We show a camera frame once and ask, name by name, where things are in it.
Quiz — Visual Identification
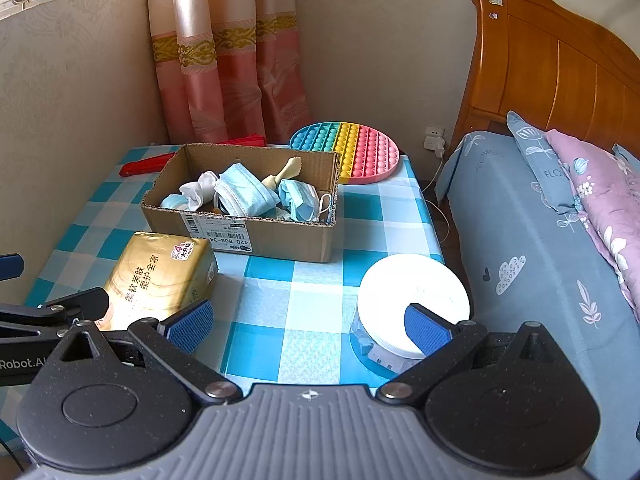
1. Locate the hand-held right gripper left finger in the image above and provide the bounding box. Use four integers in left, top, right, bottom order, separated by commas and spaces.
52, 297, 243, 403

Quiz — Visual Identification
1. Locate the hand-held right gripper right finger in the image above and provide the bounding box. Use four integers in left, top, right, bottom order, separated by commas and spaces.
375, 302, 566, 403

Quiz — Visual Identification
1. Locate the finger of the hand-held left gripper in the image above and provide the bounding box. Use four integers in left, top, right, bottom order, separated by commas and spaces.
0, 287, 110, 341
0, 254, 25, 282

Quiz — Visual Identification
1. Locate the gold tissue pack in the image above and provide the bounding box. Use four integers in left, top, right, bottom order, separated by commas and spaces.
97, 231, 220, 332

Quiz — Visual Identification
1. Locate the cardboard box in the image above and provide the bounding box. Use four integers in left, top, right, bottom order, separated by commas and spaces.
139, 142, 342, 264

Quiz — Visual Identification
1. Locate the beige sock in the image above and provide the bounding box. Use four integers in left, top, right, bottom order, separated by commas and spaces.
260, 156, 303, 191

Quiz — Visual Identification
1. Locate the clear jar with white lid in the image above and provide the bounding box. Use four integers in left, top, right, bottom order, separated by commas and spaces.
350, 254, 471, 376

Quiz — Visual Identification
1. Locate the blue checkered tablecloth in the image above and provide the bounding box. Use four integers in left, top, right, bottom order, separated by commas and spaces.
0, 142, 447, 386

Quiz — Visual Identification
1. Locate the blue-grey bed sheet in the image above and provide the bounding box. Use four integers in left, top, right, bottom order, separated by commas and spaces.
434, 130, 640, 461

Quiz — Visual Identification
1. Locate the red folding fan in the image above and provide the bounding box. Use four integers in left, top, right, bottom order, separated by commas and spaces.
119, 132, 268, 177

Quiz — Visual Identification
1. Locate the rainbow bubble pop toy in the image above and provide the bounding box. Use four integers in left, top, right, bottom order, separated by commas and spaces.
289, 121, 401, 186

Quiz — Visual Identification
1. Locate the blue-grey leaf print pillow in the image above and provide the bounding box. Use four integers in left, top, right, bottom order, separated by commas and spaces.
612, 143, 640, 173
506, 110, 596, 216

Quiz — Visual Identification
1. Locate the pink floral pillow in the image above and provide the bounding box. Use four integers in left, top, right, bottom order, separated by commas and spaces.
545, 129, 640, 321

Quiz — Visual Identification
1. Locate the pink curtain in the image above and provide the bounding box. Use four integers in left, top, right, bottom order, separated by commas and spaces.
145, 0, 313, 146

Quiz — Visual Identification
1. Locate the wooden headboard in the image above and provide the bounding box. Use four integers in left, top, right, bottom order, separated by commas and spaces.
450, 0, 640, 153

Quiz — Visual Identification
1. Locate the white charger cable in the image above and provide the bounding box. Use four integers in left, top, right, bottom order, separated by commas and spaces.
419, 156, 453, 248

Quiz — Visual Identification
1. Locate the white wall outlet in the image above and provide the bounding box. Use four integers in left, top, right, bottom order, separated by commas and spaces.
423, 126, 447, 152

